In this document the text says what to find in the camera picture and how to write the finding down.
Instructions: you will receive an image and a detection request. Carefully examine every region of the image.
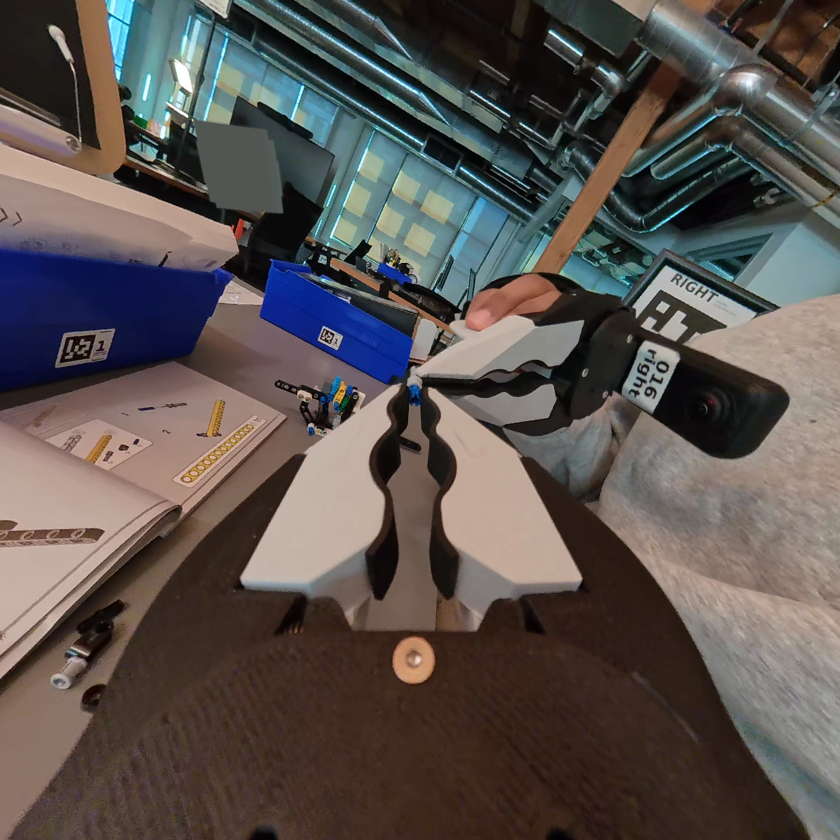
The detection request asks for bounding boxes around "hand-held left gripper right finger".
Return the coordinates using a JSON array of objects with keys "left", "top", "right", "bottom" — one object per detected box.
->
[{"left": 420, "top": 386, "right": 585, "bottom": 632}]

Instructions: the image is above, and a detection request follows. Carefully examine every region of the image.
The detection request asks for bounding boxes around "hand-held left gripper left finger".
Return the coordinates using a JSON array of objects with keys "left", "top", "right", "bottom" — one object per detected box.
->
[{"left": 241, "top": 386, "right": 411, "bottom": 632}]

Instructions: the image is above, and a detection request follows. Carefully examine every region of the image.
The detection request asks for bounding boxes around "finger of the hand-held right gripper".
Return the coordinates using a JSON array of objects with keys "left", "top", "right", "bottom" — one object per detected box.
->
[
  {"left": 419, "top": 316, "right": 555, "bottom": 383},
  {"left": 427, "top": 379, "right": 567, "bottom": 435}
]

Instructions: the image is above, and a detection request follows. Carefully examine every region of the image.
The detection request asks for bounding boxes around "multicoloured lego assembly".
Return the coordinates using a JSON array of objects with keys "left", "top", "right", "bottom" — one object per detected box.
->
[{"left": 274, "top": 376, "right": 366, "bottom": 437}]

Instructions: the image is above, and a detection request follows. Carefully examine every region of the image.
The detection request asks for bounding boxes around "black lego pin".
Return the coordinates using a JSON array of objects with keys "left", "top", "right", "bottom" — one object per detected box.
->
[{"left": 77, "top": 599, "right": 126, "bottom": 634}]

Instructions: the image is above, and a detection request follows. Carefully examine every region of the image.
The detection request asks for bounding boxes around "open lego instruction booklet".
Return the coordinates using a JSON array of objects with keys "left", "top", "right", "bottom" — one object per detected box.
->
[{"left": 0, "top": 361, "right": 287, "bottom": 680}]

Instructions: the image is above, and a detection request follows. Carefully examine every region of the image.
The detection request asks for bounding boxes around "black and white lego connector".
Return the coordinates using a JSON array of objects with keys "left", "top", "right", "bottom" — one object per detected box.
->
[{"left": 51, "top": 626, "right": 116, "bottom": 690}]

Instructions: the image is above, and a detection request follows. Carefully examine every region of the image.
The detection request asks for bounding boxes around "person's right hand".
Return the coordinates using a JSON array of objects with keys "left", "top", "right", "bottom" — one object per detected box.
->
[{"left": 467, "top": 274, "right": 567, "bottom": 330}]

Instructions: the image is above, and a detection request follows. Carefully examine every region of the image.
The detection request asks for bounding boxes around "black office chair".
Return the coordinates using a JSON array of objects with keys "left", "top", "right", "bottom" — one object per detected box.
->
[{"left": 246, "top": 197, "right": 322, "bottom": 280}]

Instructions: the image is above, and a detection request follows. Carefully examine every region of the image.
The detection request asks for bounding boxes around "black computer monitor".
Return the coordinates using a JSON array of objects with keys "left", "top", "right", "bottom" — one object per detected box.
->
[{"left": 230, "top": 95, "right": 336, "bottom": 217}]

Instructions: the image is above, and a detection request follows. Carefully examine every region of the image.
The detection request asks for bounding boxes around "large blue plastic bin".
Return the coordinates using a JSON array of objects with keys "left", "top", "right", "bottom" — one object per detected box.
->
[{"left": 0, "top": 246, "right": 235, "bottom": 393}]

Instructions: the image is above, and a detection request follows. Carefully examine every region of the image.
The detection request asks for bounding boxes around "grey ceiling pipe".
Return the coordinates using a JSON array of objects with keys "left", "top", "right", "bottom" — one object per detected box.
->
[{"left": 233, "top": 0, "right": 631, "bottom": 217}]

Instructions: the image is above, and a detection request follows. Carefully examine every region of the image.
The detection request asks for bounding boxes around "white paper booklet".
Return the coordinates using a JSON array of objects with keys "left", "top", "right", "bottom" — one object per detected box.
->
[{"left": 0, "top": 144, "right": 240, "bottom": 271}]

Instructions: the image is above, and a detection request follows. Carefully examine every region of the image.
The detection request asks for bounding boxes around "light wooden post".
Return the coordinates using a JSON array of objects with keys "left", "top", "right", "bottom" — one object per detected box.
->
[{"left": 532, "top": 62, "right": 683, "bottom": 277}]

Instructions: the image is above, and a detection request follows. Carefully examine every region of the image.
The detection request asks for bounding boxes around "silver ventilation duct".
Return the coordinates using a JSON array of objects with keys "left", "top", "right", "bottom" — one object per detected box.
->
[{"left": 633, "top": 0, "right": 840, "bottom": 204}]

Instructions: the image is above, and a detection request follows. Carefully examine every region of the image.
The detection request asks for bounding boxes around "white cable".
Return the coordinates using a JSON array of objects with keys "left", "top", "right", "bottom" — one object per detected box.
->
[{"left": 48, "top": 25, "right": 84, "bottom": 144}]

